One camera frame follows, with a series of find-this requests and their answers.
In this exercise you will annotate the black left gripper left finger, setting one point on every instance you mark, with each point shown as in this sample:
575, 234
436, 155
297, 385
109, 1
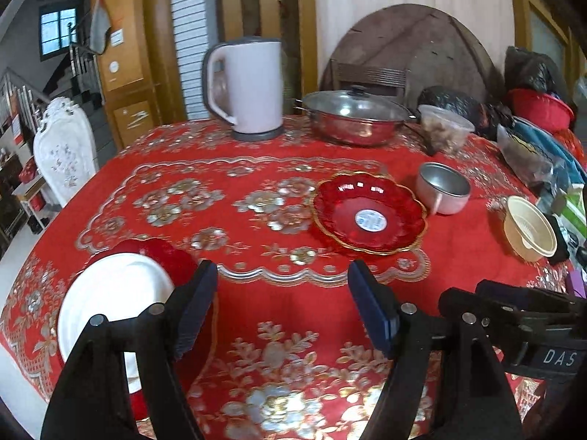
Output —
187, 308

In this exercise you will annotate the dark wooden chair back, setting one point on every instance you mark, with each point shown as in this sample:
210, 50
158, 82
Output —
378, 80

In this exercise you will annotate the round wooden table top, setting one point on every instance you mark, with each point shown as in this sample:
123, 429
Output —
434, 47

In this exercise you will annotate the red plastic basin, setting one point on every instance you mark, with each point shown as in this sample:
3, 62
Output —
545, 111

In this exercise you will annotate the red scalloped plate gold rim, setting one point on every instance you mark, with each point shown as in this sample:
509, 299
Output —
368, 213

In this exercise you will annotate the small white plate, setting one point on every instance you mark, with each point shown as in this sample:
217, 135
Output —
118, 286

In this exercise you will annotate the clear plastic food container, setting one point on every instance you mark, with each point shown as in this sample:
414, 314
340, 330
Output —
446, 131

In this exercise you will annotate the wooden cabinet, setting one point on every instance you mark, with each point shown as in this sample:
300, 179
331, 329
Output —
139, 72

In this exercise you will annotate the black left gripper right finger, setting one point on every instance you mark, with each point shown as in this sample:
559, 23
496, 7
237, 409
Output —
378, 308

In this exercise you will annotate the white ornate chair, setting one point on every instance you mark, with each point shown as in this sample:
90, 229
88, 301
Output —
64, 149

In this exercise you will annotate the white electric kettle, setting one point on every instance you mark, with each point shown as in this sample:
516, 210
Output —
253, 84

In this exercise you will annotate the clear bag with contents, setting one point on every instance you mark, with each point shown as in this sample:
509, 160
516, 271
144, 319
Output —
525, 155

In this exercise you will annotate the steel pan with glass lid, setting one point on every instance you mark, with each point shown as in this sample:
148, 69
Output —
353, 117

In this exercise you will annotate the red floral tablecloth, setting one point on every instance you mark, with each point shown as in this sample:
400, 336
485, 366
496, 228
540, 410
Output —
283, 354

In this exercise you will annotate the cream plastic bowl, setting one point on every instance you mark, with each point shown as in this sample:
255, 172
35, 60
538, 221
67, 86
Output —
528, 231

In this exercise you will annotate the pink cup with steel interior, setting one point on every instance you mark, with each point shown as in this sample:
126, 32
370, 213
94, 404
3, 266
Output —
442, 189

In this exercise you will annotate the black plastic bag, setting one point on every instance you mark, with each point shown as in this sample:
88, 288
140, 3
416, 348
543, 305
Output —
483, 116
535, 71

